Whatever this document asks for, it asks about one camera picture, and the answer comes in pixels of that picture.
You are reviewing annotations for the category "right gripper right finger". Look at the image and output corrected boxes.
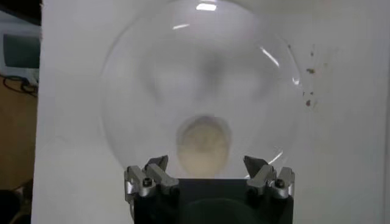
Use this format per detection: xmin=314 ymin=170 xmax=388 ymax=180
xmin=243 ymin=155 xmax=296 ymax=200

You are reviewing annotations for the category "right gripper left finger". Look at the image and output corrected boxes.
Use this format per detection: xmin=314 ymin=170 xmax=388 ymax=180
xmin=124 ymin=155 xmax=180 ymax=204

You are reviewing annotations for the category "white steamed baozi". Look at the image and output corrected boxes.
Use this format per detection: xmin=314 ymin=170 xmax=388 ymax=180
xmin=175 ymin=114 xmax=232 ymax=179

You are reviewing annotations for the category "grey robot base unit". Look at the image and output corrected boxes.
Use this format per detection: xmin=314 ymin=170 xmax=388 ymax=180
xmin=0 ymin=12 xmax=42 ymax=79

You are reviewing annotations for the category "white round plate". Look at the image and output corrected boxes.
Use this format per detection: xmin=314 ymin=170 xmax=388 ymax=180
xmin=99 ymin=0 xmax=303 ymax=180

